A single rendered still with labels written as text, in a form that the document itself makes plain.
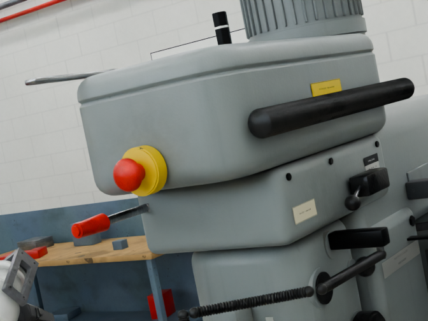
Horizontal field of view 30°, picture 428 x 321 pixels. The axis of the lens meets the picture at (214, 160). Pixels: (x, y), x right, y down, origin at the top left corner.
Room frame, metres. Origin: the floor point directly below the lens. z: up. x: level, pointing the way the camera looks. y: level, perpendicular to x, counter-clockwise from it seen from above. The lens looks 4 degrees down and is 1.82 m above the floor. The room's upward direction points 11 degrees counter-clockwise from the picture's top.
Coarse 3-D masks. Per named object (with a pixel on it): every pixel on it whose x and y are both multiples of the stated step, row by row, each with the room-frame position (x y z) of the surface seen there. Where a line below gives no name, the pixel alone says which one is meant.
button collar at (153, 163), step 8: (128, 152) 0.96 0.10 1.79; (136, 152) 0.96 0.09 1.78; (144, 152) 0.95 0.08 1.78; (152, 152) 0.95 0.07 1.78; (136, 160) 0.96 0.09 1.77; (144, 160) 0.95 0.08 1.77; (152, 160) 0.94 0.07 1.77; (160, 160) 0.95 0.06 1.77; (144, 168) 0.95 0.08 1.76; (152, 168) 0.94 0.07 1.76; (160, 168) 0.95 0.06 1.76; (152, 176) 0.95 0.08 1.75; (160, 176) 0.95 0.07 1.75; (144, 184) 0.95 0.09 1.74; (152, 184) 0.95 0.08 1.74; (160, 184) 0.95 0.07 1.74; (136, 192) 0.96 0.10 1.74; (144, 192) 0.96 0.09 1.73; (152, 192) 0.95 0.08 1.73
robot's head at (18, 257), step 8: (8, 256) 1.07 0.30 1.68; (16, 256) 1.05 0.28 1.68; (24, 256) 1.07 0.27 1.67; (16, 264) 1.04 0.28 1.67; (24, 264) 1.06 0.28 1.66; (32, 264) 1.07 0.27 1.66; (8, 272) 1.03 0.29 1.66; (16, 272) 1.03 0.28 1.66; (24, 272) 1.07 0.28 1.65; (32, 272) 1.06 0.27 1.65; (8, 280) 1.01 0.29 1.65; (24, 280) 1.05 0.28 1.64; (32, 280) 1.05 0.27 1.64; (8, 288) 1.00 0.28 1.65; (24, 288) 1.02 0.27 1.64; (16, 296) 1.00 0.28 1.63; (24, 296) 1.01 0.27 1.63; (24, 304) 1.01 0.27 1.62
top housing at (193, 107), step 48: (240, 48) 0.95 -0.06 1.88; (288, 48) 1.04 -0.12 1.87; (336, 48) 1.15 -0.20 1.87; (96, 96) 1.01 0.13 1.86; (144, 96) 0.96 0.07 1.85; (192, 96) 0.93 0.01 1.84; (240, 96) 0.93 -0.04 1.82; (288, 96) 1.01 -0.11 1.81; (96, 144) 1.02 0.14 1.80; (144, 144) 0.97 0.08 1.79; (192, 144) 0.93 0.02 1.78; (240, 144) 0.93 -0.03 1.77; (288, 144) 1.00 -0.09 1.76; (336, 144) 1.12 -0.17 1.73
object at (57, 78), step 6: (90, 72) 1.07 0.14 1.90; (96, 72) 1.07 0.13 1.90; (102, 72) 1.08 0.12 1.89; (36, 78) 0.99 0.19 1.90; (42, 78) 0.99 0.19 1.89; (48, 78) 1.00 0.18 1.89; (54, 78) 1.01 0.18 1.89; (60, 78) 1.02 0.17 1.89; (66, 78) 1.03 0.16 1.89; (72, 78) 1.04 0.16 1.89; (78, 78) 1.05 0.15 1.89; (84, 78) 1.07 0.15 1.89; (30, 84) 0.99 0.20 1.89; (36, 84) 1.01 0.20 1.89
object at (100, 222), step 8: (136, 208) 1.09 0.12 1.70; (144, 208) 1.10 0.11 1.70; (96, 216) 1.03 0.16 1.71; (104, 216) 1.03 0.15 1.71; (112, 216) 1.05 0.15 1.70; (120, 216) 1.06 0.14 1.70; (128, 216) 1.07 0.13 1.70; (80, 224) 1.00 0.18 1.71; (88, 224) 1.00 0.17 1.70; (96, 224) 1.01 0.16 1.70; (104, 224) 1.02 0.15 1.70; (72, 232) 1.00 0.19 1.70; (80, 232) 0.99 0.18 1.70; (88, 232) 1.00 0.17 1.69; (96, 232) 1.02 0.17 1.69
